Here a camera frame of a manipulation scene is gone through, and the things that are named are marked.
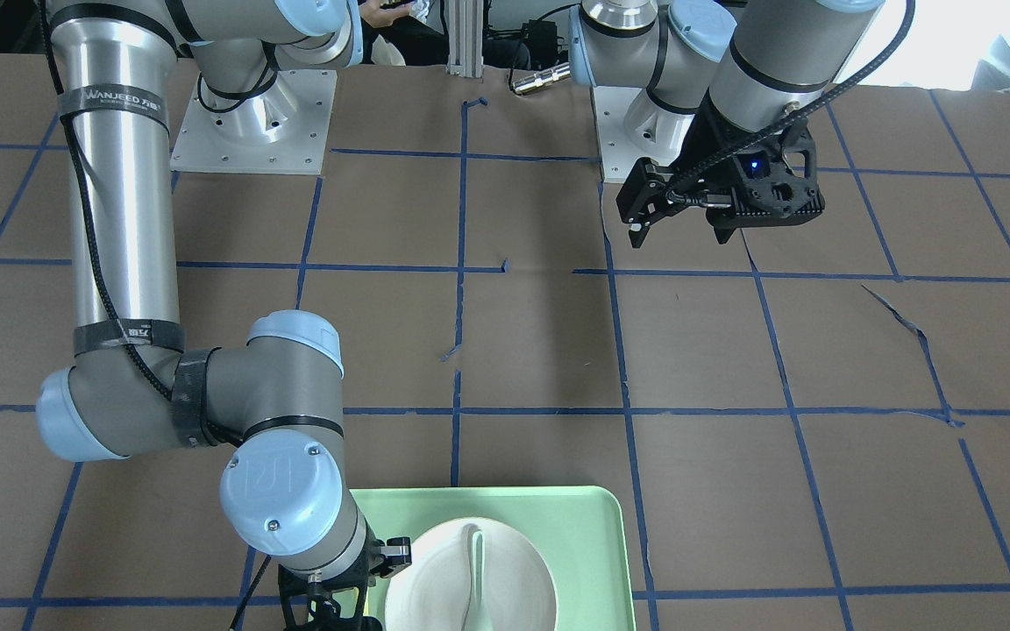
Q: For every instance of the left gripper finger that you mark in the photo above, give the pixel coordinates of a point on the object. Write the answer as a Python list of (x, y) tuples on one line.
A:
[(639, 227), (723, 234)]

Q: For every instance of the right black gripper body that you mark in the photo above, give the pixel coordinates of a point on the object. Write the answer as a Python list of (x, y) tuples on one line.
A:
[(394, 551)]

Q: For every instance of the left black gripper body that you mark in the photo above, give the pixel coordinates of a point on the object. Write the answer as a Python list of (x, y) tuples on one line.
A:
[(717, 147)]

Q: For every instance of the white round plate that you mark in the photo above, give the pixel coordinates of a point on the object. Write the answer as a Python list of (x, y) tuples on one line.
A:
[(431, 594)]

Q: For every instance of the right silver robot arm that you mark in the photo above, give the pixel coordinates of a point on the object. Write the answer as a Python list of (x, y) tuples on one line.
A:
[(134, 387)]

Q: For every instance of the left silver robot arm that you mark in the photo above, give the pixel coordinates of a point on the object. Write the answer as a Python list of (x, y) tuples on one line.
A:
[(749, 83)]

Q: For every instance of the light green plastic spoon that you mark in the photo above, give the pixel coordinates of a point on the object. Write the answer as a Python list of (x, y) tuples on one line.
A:
[(477, 614)]

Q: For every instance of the gold cylindrical tool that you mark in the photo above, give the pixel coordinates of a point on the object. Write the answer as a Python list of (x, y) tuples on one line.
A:
[(541, 79)]

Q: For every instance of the light green tray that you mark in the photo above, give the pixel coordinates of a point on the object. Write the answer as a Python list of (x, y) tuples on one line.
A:
[(578, 530)]

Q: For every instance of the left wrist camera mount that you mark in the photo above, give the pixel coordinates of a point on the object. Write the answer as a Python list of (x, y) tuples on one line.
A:
[(772, 183)]

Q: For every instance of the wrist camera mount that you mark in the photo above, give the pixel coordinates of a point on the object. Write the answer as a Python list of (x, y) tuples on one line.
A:
[(772, 183), (336, 605)]

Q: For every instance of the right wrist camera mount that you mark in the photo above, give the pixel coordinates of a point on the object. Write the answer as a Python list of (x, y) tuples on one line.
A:
[(336, 605)]

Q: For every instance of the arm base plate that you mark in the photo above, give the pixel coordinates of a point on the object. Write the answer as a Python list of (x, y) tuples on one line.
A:
[(251, 131), (630, 125)]

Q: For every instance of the aluminium frame post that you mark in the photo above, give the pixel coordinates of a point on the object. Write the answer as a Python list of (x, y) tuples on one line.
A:
[(465, 34)]

